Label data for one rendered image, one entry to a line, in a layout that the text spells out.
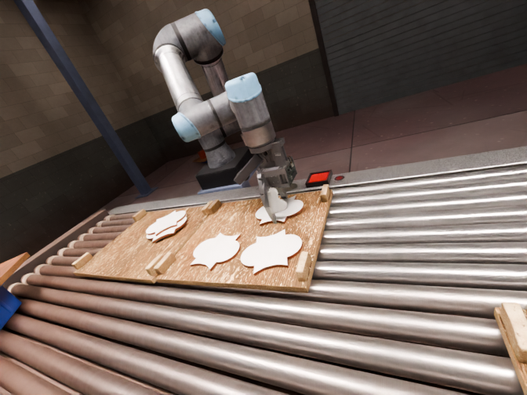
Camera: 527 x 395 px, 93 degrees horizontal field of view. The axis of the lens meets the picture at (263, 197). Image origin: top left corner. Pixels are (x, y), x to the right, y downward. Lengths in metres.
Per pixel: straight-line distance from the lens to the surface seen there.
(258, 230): 0.68
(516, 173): 0.78
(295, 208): 0.69
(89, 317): 0.83
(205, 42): 0.99
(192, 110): 0.68
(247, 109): 0.58
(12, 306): 1.16
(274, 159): 0.62
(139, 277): 0.79
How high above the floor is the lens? 1.30
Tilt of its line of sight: 26 degrees down
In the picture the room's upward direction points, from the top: 22 degrees counter-clockwise
